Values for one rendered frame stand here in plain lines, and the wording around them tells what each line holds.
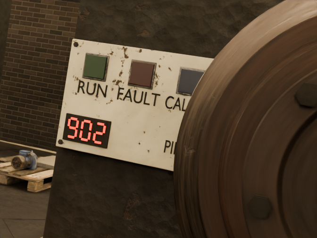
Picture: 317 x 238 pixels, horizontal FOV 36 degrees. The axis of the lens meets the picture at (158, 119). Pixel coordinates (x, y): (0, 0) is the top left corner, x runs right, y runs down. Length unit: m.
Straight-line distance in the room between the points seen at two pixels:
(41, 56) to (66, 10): 0.81
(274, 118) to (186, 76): 0.26
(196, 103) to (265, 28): 0.12
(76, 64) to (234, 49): 0.31
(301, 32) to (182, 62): 0.23
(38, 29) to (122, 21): 7.08
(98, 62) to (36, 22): 7.14
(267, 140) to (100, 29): 0.41
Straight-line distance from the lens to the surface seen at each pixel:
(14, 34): 8.09
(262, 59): 0.57
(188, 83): 0.73
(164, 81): 0.75
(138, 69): 0.76
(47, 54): 7.74
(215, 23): 0.76
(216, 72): 0.60
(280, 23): 0.60
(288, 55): 0.57
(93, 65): 0.79
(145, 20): 0.79
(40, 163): 5.56
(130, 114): 0.76
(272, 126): 0.50
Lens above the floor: 1.17
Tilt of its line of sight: 3 degrees down
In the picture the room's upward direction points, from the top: 10 degrees clockwise
